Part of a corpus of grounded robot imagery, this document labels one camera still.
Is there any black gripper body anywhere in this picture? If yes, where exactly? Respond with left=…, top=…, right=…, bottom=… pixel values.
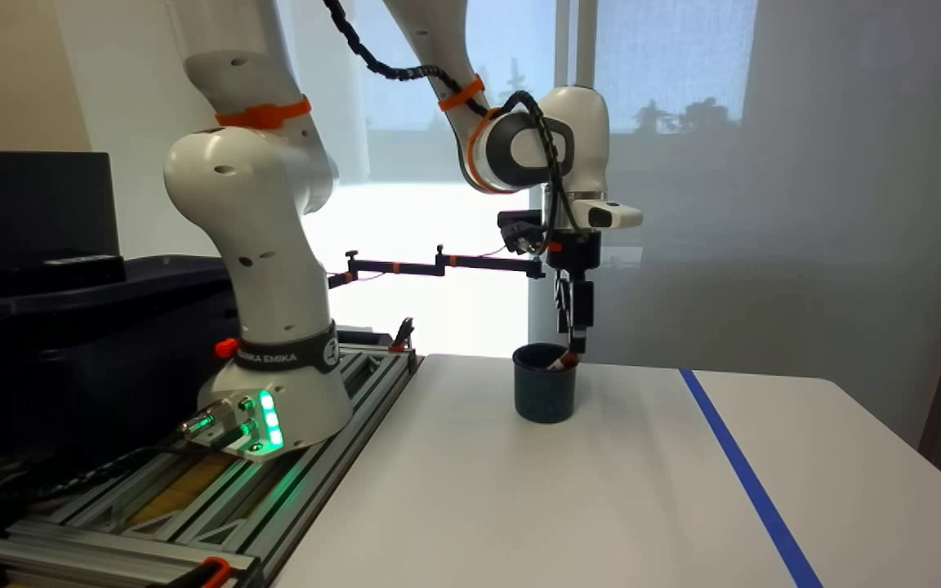
left=546, top=224, right=603, bottom=287

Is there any white window pillar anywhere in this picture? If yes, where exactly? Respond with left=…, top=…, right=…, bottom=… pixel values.
left=526, top=0, right=601, bottom=370

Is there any dark grey mug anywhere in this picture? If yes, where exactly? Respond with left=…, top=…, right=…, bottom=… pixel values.
left=509, top=339, right=582, bottom=429

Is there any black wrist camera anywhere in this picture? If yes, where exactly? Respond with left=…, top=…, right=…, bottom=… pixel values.
left=493, top=204, right=550, bottom=261

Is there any blue tape line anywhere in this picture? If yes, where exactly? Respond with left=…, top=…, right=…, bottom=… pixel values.
left=675, top=365, right=826, bottom=588

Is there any aluminium rail base frame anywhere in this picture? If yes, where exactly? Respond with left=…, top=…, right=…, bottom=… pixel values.
left=0, top=322, right=423, bottom=588

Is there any black box with blue light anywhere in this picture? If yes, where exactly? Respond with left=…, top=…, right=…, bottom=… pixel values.
left=0, top=147, right=127, bottom=292

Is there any black and red clamp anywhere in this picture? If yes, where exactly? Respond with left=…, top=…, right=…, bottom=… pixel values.
left=385, top=313, right=417, bottom=360

